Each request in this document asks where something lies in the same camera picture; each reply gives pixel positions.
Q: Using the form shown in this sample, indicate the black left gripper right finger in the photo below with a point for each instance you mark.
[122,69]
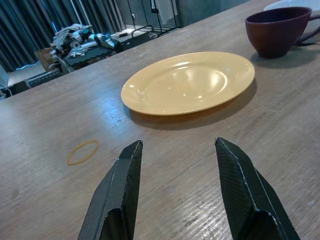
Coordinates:
[247,200]

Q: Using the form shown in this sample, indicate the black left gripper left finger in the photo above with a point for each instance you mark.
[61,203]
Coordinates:
[120,200]

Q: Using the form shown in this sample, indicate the yellow round plate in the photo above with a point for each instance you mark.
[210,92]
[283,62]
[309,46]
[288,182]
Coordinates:
[185,85]

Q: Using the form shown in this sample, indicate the yellow rubber band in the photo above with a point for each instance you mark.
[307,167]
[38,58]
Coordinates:
[87,140]

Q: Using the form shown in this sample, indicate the brown cardboard box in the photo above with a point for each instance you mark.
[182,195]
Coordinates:
[43,56]

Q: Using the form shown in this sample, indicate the pile of silver robot parts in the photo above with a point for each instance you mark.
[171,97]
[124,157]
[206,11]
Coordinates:
[82,37]

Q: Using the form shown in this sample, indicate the dark purple cup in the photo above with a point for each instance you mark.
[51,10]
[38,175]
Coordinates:
[272,32]

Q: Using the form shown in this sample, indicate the black metal rack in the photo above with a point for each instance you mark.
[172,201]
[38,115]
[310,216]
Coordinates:
[150,28]

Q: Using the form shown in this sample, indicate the white plate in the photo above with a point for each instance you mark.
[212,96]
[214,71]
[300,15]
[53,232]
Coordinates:
[312,25]

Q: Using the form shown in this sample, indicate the white hanging cloth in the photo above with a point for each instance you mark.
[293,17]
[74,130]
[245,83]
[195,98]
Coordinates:
[166,11]

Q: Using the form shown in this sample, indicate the dark grey curtain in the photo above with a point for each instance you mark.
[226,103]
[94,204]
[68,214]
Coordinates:
[30,25]

